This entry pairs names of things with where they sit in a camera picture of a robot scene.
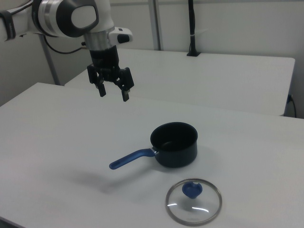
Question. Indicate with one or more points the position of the grey metal partition post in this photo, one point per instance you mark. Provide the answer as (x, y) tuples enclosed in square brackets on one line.
[(156, 26), (51, 66)]

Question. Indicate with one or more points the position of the glass lid with blue knob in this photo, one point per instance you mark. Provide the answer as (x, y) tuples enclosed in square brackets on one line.
[(193, 204)]

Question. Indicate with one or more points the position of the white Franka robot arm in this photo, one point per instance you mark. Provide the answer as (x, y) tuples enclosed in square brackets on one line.
[(54, 16)]

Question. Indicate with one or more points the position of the white rectangular table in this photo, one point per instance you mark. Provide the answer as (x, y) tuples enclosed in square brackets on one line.
[(213, 80)]

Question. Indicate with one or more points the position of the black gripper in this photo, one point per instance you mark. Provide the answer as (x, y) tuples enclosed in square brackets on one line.
[(104, 59)]

